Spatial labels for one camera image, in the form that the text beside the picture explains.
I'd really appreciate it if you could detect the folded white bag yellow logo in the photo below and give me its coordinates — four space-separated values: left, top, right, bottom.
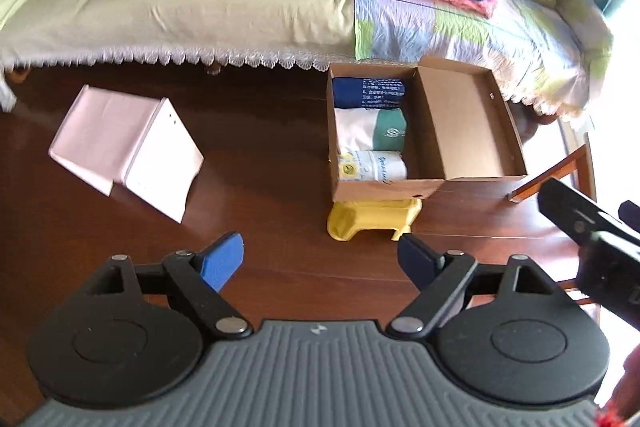
337 150 408 183

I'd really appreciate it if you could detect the folded white and teal bag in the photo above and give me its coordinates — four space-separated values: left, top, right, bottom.
334 107 407 154

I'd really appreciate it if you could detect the folded dark blue bag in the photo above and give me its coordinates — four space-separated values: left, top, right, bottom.
332 77 406 109

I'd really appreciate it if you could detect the wooden chair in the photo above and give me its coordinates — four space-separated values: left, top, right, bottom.
506 143 599 308

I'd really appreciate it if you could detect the yellow plastic stool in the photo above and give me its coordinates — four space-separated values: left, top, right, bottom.
326 198 422 242

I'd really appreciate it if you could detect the pastel patchwork quilt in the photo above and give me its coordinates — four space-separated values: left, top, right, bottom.
355 0 613 117

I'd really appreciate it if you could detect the brown cardboard box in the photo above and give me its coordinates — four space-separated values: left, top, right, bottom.
326 56 527 202

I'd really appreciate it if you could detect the white folded paper stand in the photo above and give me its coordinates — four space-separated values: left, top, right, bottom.
49 84 204 222

